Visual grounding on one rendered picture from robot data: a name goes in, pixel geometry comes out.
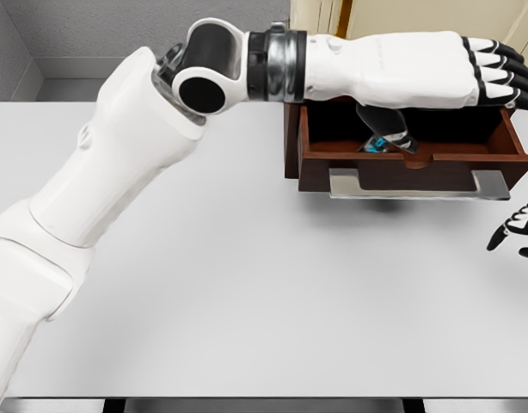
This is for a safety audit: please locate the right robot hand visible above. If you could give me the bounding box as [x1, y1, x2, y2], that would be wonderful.
[486, 201, 528, 262]

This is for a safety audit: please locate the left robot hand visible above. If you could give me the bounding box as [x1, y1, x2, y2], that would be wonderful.
[351, 30, 528, 155]

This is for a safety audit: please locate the small blue switch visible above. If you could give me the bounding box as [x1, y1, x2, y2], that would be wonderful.
[361, 135, 390, 155]

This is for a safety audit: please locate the brown wooden drawer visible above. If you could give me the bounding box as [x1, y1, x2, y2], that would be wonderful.
[298, 104, 528, 194]

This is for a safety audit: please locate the brown wooden cabinet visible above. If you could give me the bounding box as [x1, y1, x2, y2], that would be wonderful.
[283, 96, 521, 180]

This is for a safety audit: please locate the silver drawer handle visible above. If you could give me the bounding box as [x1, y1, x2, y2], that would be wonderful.
[328, 168, 512, 201]

